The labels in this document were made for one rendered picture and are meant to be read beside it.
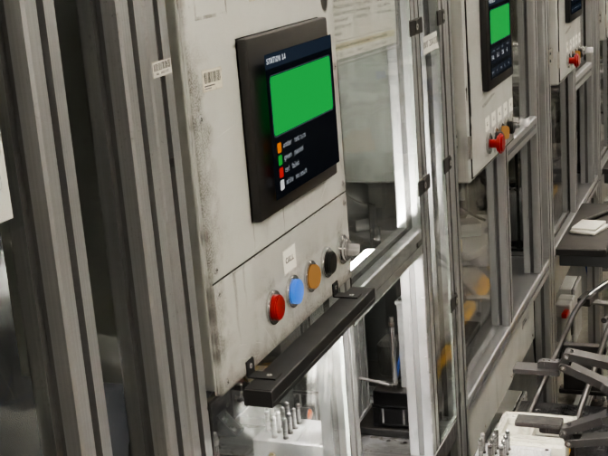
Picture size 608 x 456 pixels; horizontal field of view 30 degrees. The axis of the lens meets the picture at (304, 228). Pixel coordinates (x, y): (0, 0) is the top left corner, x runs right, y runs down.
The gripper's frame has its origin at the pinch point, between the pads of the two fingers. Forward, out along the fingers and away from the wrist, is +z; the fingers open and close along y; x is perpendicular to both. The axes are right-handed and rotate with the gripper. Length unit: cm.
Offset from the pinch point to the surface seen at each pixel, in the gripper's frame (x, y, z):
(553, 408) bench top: -94, -44, 13
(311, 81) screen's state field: 36, 54, 18
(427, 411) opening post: -18.4, -12.7, 22.3
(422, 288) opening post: -18.4, 10.3, 22.1
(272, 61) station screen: 47, 58, 18
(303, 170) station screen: 41, 44, 18
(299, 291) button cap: 42, 30, 19
